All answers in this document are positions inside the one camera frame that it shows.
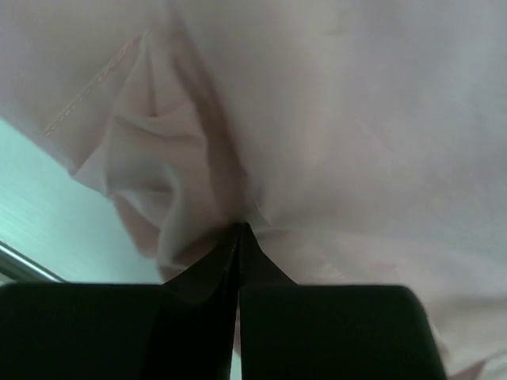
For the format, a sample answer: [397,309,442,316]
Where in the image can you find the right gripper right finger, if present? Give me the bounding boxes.
[238,226,446,379]

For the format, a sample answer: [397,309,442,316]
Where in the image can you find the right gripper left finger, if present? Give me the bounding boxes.
[1,225,241,379]

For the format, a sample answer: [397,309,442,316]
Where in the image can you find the pink trousers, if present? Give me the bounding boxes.
[1,1,506,379]

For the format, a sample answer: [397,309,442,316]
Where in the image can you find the right aluminium rail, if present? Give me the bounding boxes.
[0,241,65,285]

